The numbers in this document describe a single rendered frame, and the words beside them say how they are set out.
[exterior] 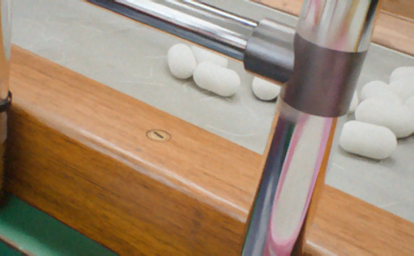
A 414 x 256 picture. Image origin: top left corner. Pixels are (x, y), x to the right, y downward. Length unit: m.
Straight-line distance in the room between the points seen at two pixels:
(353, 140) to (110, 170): 0.15
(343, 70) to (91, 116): 0.15
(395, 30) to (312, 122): 0.41
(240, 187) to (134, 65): 0.19
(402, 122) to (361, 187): 0.07
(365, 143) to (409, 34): 0.24
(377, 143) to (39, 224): 0.19
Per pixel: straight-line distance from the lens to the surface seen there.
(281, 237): 0.23
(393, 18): 0.61
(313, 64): 0.20
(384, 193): 0.36
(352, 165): 0.38
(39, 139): 0.32
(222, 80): 0.41
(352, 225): 0.28
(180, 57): 0.42
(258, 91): 0.42
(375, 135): 0.38
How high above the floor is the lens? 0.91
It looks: 27 degrees down
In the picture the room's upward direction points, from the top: 12 degrees clockwise
